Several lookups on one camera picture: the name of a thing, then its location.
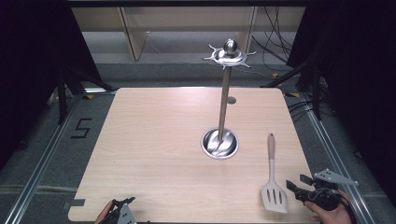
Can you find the grey round table grommet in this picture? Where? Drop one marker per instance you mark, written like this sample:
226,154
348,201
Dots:
231,100

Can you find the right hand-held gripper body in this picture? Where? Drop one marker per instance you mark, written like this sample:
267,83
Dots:
327,186

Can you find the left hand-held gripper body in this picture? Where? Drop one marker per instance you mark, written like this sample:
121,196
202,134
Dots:
123,215

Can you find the stainless steel utensil rack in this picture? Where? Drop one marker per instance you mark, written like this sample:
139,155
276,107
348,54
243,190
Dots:
224,93

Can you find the yellow black hazard tape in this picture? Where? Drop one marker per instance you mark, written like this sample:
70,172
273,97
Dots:
275,75
292,94
88,97

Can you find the aluminium floor rail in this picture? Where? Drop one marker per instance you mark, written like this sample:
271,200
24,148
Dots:
37,174
336,161

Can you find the person's right hand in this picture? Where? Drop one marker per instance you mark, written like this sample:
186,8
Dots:
331,216

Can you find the light wooden furniture frame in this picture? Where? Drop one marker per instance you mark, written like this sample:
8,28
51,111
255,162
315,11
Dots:
134,34

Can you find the dark curtain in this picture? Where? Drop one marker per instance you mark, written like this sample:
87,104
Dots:
34,71
361,87

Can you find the black metal stand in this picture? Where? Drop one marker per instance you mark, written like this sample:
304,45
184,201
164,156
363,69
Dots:
63,93
313,87

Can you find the black tape strip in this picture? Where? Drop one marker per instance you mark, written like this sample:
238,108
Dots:
76,202

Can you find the person's left hand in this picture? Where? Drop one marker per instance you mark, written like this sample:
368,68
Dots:
104,214

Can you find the white slotted spatula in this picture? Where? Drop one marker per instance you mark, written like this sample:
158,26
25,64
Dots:
274,194

